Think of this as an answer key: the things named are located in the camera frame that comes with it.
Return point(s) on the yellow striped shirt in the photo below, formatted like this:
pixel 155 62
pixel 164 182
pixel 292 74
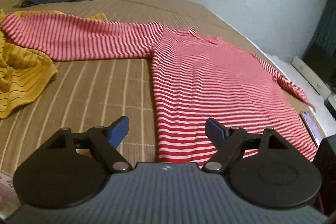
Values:
pixel 23 74

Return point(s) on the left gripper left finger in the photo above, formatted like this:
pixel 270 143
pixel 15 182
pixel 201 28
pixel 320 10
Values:
pixel 105 141

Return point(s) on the white bedside drawer unit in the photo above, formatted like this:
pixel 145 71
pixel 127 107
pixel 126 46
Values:
pixel 316 82

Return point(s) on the smartphone with lit screen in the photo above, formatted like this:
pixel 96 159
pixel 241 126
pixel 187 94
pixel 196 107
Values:
pixel 311 128

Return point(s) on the red white striped shirt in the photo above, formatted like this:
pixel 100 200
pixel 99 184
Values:
pixel 195 77

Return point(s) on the dark teal curtain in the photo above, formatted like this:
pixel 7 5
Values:
pixel 320 53

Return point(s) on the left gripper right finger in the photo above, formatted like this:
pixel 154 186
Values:
pixel 227 141

